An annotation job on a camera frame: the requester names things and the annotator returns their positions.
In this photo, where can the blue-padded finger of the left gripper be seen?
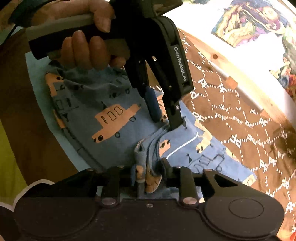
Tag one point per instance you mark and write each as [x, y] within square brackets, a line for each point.
[148, 94]
[174, 111]

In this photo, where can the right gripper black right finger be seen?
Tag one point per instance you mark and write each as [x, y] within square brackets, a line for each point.
[182, 178]

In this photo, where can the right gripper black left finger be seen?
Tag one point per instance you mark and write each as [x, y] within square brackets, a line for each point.
[114, 181]

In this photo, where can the blue pants with orange cars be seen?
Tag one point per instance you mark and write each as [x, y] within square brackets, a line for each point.
[109, 125]

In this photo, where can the person's left hand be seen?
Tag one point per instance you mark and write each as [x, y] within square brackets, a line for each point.
[76, 51]

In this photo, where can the brown PF patterned duvet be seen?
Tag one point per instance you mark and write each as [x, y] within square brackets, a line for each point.
[228, 135]

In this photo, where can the colourful poster upper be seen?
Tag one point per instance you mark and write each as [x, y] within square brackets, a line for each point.
[245, 21]

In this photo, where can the colourful poster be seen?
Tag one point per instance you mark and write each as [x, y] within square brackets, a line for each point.
[245, 21]
[286, 74]

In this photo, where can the orange and blue bedsheet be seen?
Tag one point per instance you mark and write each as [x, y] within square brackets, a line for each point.
[33, 148]

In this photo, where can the colourful poster lower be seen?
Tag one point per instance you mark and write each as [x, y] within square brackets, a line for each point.
[286, 74]

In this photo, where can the wooden bed frame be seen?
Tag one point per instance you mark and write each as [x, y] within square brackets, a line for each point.
[259, 84]

